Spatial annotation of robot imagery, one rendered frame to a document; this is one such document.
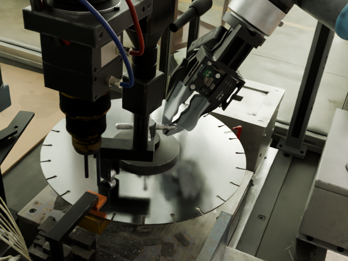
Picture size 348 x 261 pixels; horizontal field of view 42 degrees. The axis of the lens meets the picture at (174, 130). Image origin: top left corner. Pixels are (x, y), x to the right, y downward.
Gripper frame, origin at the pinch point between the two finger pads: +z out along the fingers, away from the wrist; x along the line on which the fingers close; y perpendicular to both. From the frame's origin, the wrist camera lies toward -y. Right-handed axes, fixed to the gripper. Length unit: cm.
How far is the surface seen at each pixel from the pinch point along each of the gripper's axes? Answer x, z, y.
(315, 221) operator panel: 33.9, 1.7, -1.8
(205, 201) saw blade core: 7.8, 2.8, 12.3
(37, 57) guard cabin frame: -28, 24, -66
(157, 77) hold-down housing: -8.2, -8.8, 12.6
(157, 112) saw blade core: -0.7, 2.2, -10.3
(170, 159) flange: 2.1, 3.1, 4.6
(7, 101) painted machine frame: -23.4, 9.9, 0.9
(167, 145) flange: 1.3, 2.6, 1.2
